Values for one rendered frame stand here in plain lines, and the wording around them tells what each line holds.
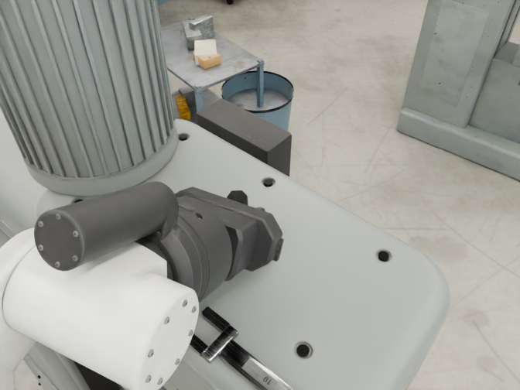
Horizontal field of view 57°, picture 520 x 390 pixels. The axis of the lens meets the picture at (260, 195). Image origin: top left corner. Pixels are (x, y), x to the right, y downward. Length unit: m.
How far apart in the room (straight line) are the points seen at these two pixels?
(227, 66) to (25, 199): 2.26
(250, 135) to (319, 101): 3.26
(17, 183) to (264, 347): 0.56
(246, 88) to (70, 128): 2.86
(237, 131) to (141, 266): 0.68
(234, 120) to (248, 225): 0.58
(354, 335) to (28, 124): 0.40
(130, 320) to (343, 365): 0.24
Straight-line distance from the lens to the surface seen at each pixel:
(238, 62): 3.02
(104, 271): 0.29
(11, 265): 0.32
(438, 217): 3.33
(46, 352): 1.17
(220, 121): 0.98
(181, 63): 3.04
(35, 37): 0.50
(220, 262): 0.38
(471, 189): 3.61
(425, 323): 0.50
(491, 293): 3.06
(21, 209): 0.85
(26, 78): 0.53
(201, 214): 0.38
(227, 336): 0.46
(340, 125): 3.92
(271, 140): 0.93
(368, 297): 0.50
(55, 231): 0.28
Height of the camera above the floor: 2.30
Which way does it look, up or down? 45 degrees down
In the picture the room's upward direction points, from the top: straight up
